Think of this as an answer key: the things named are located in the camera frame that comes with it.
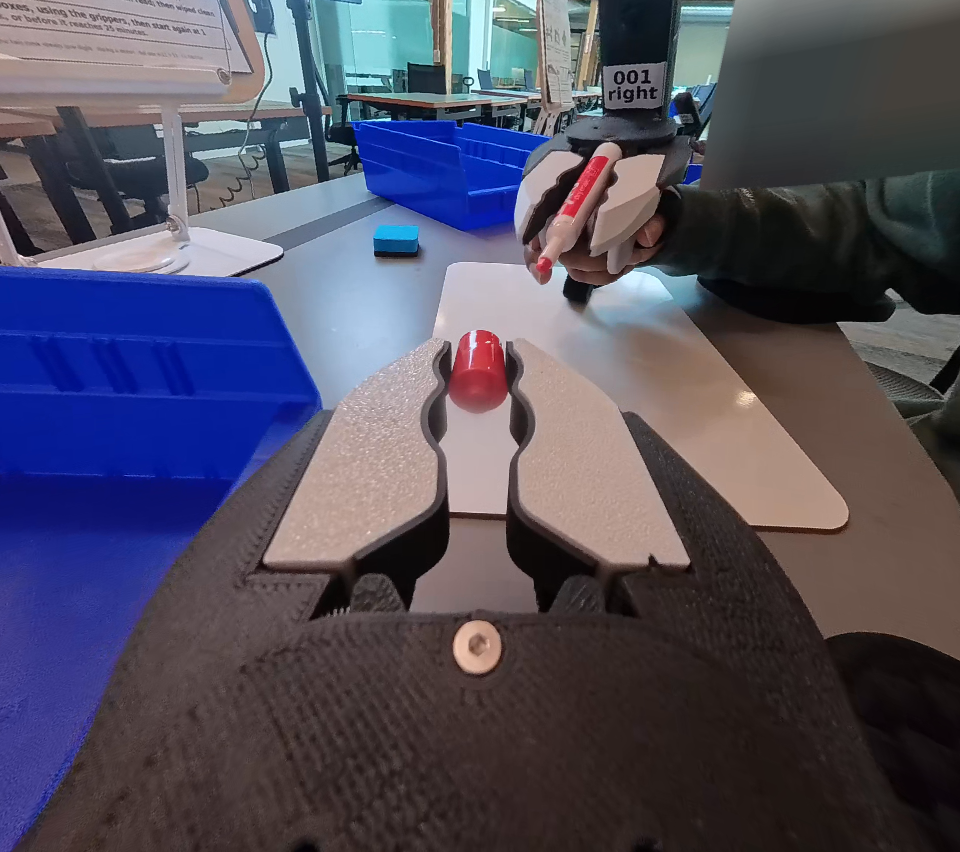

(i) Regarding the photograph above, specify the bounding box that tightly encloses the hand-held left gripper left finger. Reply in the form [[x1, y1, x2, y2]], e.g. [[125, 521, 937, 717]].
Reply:
[[262, 337, 453, 579]]

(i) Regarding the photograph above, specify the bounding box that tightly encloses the black tape strip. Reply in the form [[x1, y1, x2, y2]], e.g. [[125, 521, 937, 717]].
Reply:
[[262, 198, 396, 252]]

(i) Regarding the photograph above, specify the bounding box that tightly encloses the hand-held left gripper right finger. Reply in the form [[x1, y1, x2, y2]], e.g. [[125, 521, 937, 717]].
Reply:
[[506, 337, 693, 581]]

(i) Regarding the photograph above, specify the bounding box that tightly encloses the black office chair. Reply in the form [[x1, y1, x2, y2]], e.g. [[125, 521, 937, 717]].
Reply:
[[96, 123, 211, 224]]

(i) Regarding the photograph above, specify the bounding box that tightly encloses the white whiteboard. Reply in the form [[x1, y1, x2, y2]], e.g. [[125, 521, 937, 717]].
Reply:
[[432, 261, 851, 536]]

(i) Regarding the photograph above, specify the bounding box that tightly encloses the red marker cap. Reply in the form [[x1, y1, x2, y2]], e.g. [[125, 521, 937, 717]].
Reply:
[[447, 329, 512, 415]]

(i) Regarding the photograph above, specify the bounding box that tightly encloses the blue foam eraser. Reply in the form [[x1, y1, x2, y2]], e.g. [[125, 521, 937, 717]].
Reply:
[[372, 224, 422, 261]]

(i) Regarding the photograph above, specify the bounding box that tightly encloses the person's right hand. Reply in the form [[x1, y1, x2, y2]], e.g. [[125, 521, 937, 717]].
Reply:
[[558, 210, 670, 288]]

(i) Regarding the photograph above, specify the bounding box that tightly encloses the person's green sweatshirt torso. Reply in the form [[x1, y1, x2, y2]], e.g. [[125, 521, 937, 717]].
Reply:
[[891, 383, 960, 487]]

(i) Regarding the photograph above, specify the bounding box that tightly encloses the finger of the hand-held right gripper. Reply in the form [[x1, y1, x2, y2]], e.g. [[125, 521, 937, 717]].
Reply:
[[514, 150, 584, 247], [589, 153, 669, 277]]

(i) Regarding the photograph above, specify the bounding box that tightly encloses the red dry erase marker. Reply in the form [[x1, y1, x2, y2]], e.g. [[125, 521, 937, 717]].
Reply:
[[534, 141, 624, 286]]

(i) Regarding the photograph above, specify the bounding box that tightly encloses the grey mesh office chair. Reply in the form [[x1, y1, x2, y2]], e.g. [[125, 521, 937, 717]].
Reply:
[[861, 355, 960, 419]]

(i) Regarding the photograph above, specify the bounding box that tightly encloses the black coiled cable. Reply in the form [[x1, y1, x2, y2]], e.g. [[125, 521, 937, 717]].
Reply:
[[219, 79, 273, 209]]

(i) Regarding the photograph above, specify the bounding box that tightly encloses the blue plastic bin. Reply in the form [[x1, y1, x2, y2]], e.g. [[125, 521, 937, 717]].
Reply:
[[669, 113, 705, 187], [351, 119, 554, 232], [0, 265, 324, 852]]

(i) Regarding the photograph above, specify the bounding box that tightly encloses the black stand pole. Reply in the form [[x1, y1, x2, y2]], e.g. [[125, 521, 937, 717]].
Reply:
[[287, 0, 333, 187]]

